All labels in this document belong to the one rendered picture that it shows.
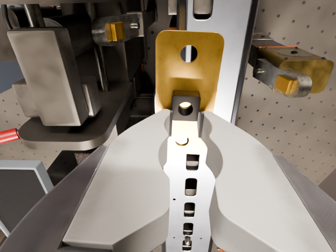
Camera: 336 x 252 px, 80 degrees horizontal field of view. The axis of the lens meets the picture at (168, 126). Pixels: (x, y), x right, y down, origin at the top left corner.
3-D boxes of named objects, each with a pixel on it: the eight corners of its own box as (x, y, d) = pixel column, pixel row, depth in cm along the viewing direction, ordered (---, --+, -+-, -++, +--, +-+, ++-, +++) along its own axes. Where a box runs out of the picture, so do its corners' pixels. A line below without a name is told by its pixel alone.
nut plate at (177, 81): (205, 152, 15) (207, 163, 14) (156, 149, 16) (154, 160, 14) (225, 31, 11) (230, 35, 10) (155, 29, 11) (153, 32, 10)
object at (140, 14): (157, 22, 62) (144, 37, 38) (147, 22, 62) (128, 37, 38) (156, 7, 60) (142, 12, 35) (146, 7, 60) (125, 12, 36)
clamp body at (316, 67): (266, 52, 66) (338, 95, 36) (229, 53, 67) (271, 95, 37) (271, 30, 63) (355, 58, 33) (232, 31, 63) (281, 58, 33)
